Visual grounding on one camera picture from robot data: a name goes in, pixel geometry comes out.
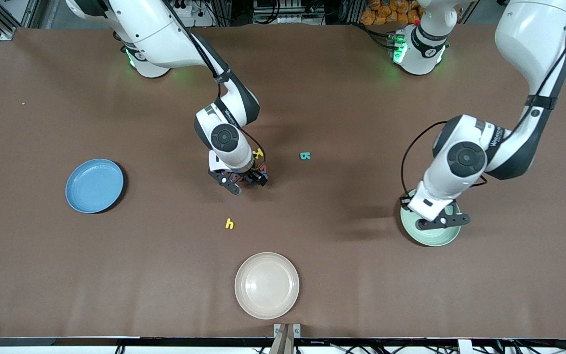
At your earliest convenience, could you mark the beige camera pole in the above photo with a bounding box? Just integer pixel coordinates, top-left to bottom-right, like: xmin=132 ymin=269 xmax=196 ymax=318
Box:
xmin=269 ymin=324 xmax=295 ymax=354

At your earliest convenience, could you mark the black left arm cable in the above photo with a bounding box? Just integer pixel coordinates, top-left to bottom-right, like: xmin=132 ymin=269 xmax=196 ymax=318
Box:
xmin=400 ymin=121 xmax=450 ymax=197

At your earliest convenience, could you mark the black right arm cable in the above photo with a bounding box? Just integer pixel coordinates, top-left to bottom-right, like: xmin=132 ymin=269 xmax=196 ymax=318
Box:
xmin=164 ymin=0 xmax=268 ymax=169

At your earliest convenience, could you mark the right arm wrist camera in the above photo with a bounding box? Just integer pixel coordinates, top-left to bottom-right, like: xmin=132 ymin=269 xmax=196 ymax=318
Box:
xmin=208 ymin=169 xmax=242 ymax=196

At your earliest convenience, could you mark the small white power strip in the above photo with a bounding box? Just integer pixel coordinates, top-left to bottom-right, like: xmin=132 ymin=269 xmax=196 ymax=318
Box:
xmin=253 ymin=12 xmax=297 ymax=25

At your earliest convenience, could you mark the aluminium frame profile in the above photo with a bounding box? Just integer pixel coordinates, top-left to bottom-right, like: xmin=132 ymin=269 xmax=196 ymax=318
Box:
xmin=0 ymin=0 xmax=43 ymax=41

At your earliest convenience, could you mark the beige round plate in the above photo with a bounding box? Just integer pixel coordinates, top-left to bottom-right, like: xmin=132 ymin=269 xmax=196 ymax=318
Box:
xmin=234 ymin=252 xmax=300 ymax=320

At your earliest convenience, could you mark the metal bracket on table edge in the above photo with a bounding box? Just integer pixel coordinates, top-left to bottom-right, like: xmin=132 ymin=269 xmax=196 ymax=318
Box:
xmin=274 ymin=323 xmax=301 ymax=339

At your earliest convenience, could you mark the large white power strip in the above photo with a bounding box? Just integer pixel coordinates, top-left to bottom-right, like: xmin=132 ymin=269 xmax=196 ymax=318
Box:
xmin=175 ymin=0 xmax=215 ymax=28

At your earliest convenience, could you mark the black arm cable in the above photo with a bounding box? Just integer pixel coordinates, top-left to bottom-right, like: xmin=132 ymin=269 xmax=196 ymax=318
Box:
xmin=164 ymin=0 xmax=268 ymax=169
xmin=400 ymin=121 xmax=450 ymax=197

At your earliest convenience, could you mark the blue round plate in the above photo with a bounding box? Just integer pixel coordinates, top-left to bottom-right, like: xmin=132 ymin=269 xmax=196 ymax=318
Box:
xmin=65 ymin=158 xmax=124 ymax=214

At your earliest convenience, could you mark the pile of orange fruit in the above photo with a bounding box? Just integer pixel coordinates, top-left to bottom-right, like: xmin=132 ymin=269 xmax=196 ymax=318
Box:
xmin=360 ymin=0 xmax=421 ymax=26

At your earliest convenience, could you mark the pale green round plate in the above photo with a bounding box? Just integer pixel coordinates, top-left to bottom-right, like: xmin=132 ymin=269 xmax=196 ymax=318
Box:
xmin=400 ymin=189 xmax=462 ymax=247

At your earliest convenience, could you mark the brown table cover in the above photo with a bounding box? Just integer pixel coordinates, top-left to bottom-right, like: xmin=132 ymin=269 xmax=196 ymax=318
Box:
xmin=0 ymin=24 xmax=566 ymax=340

